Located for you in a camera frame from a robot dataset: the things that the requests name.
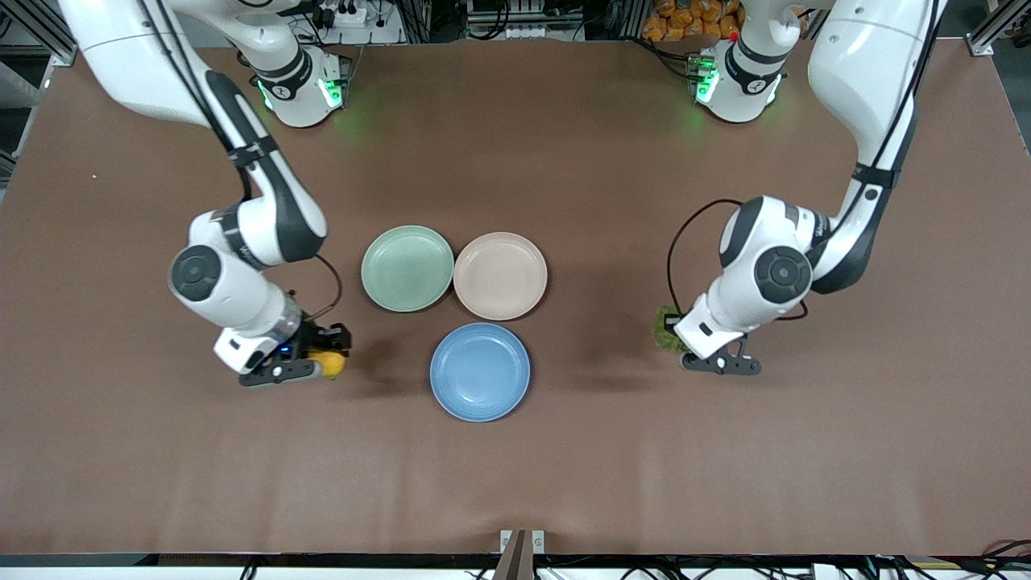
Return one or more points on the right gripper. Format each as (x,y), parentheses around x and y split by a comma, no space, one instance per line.
(312,337)

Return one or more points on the yellow lemon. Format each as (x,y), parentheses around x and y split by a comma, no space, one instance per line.
(332,366)

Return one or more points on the aluminium frame profile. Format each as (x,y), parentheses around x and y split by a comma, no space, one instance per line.
(991,31)
(48,36)

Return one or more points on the green plate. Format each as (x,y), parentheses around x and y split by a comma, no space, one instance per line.
(407,270)

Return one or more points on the green lettuce leaf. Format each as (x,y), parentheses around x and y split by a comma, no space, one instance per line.
(660,342)

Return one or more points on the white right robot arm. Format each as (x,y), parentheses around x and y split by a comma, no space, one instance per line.
(242,298)

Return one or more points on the bag of oranges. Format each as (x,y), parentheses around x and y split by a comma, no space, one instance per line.
(685,20)

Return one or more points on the brown table cover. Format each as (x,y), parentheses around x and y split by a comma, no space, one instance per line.
(515,483)

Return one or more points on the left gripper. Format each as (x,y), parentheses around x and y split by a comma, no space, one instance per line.
(670,324)

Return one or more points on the blue plate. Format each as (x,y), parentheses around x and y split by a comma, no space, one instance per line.
(479,374)

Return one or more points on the white power strip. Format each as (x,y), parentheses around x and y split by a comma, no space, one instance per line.
(346,16)

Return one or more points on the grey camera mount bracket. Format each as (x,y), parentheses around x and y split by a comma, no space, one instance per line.
(519,556)

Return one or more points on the black equipment rack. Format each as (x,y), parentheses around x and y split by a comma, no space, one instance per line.
(523,12)

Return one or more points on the beige plate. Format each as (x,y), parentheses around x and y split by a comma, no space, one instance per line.
(499,278)

